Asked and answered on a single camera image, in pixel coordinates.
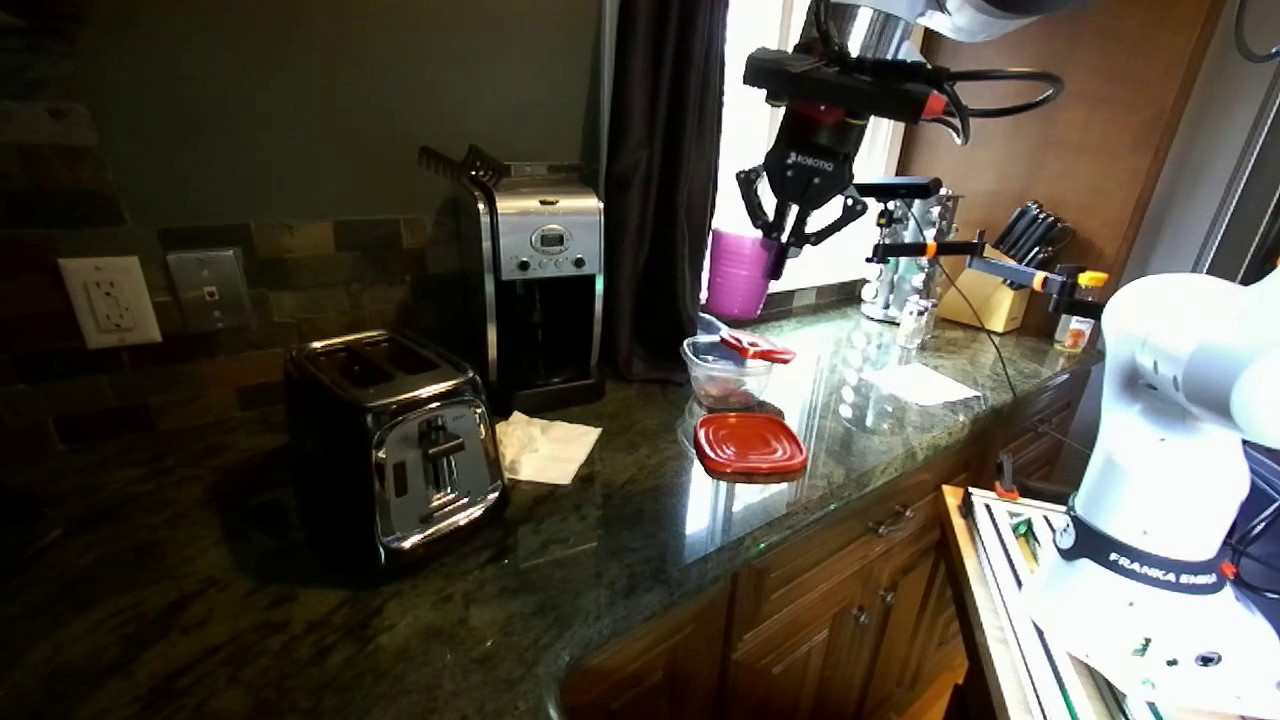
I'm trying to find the clear glass jar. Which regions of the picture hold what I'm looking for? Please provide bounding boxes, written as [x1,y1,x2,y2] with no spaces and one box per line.
[854,186,962,332]

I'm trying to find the white robot mounting table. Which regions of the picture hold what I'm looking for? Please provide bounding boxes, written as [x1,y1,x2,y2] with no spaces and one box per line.
[936,480,1280,720]

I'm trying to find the tall wooden cabinet panel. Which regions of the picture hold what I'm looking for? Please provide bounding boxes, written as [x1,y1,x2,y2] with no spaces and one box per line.
[914,0,1223,290]

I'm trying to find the red lid with tab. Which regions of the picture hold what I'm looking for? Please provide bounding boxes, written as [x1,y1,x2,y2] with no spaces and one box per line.
[717,330,798,368]

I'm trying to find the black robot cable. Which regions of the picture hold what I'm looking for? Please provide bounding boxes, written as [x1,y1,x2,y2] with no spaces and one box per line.
[914,62,1067,149]

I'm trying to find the white wall outlet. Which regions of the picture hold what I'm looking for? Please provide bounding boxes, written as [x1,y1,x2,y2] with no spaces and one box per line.
[50,248,167,356]

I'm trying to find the wooden knife block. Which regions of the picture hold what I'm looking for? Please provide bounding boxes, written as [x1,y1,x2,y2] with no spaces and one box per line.
[929,248,1040,341]

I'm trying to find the purple plastic cup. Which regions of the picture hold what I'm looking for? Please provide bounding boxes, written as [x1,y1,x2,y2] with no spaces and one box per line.
[705,224,791,330]

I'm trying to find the bright kitchen window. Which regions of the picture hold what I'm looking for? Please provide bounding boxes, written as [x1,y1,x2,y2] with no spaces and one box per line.
[720,0,936,296]

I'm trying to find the white paper sheet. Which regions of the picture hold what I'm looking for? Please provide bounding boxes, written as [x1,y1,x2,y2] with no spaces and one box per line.
[858,359,988,412]

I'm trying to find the black handled kitchen knife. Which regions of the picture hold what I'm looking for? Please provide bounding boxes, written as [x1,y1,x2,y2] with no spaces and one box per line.
[990,197,1040,265]
[1019,213,1067,274]

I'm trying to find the white paper napkin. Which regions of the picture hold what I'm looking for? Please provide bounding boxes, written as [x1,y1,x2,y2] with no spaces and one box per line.
[490,409,607,488]

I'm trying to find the dark curtain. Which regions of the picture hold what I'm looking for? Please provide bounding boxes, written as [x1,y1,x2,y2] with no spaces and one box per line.
[596,0,730,388]

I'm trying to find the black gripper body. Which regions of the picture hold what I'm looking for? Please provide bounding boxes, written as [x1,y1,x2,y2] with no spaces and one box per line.
[755,100,858,209]

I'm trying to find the silver black coffee maker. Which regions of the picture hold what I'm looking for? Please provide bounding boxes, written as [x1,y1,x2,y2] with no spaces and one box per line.
[416,142,610,419]

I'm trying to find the grey wall switch plate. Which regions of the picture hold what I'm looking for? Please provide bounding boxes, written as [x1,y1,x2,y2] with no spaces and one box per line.
[163,244,260,341]

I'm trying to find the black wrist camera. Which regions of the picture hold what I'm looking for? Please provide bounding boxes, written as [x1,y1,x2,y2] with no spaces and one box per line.
[738,42,955,127]

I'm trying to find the flat square red lid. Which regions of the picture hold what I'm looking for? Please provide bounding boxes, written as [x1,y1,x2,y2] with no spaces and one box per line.
[688,403,813,484]

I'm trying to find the lower wooden cabinets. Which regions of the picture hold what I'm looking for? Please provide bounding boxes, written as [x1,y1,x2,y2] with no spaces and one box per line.
[556,386,1075,720]

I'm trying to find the clear plastic food container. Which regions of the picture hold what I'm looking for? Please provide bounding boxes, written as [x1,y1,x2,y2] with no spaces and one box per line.
[681,330,787,412]

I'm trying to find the black chrome toaster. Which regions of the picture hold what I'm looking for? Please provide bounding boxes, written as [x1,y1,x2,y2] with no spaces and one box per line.
[279,323,511,573]

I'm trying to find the yellow capped bottle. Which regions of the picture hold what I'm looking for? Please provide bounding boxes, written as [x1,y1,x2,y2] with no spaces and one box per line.
[1057,269,1110,359]

